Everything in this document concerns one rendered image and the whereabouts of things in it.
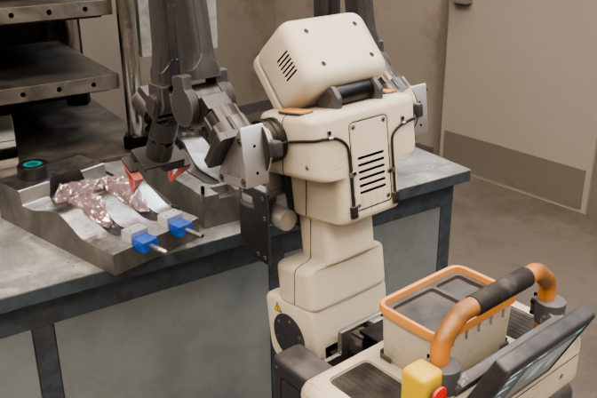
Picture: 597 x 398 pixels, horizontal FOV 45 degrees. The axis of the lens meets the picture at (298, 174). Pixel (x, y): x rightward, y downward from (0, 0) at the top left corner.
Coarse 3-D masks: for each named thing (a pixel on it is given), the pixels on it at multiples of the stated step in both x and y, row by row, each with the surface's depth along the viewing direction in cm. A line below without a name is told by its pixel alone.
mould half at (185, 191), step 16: (192, 144) 213; (144, 176) 220; (160, 176) 208; (192, 176) 200; (160, 192) 211; (176, 192) 200; (192, 192) 190; (208, 192) 188; (192, 208) 192; (208, 208) 187; (224, 208) 190; (208, 224) 188
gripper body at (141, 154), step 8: (152, 144) 155; (160, 144) 154; (168, 144) 156; (136, 152) 158; (144, 152) 159; (152, 152) 156; (160, 152) 156; (168, 152) 157; (176, 152) 162; (144, 160) 157; (152, 160) 157; (160, 160) 157; (168, 160) 159; (176, 160) 160; (144, 168) 155; (152, 168) 156
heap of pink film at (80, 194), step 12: (84, 180) 194; (96, 180) 194; (108, 180) 191; (120, 180) 188; (60, 192) 187; (72, 192) 186; (84, 192) 182; (108, 192) 186; (120, 192) 185; (72, 204) 179; (84, 204) 177; (96, 204) 178; (132, 204) 184; (144, 204) 185; (96, 216) 176; (108, 216) 178
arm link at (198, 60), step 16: (176, 0) 134; (192, 0) 133; (176, 16) 136; (192, 16) 133; (208, 16) 135; (192, 32) 134; (208, 32) 135; (192, 48) 134; (208, 48) 136; (192, 64) 135; (208, 64) 136; (176, 80) 136; (192, 80) 135; (208, 80) 141; (224, 80) 140; (176, 96) 137; (192, 96) 134; (176, 112) 139; (192, 112) 134
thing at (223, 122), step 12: (216, 108) 133; (228, 108) 133; (204, 120) 134; (216, 120) 133; (228, 120) 131; (240, 120) 132; (216, 132) 131; (228, 132) 129; (216, 144) 128; (228, 144) 130; (216, 156) 131
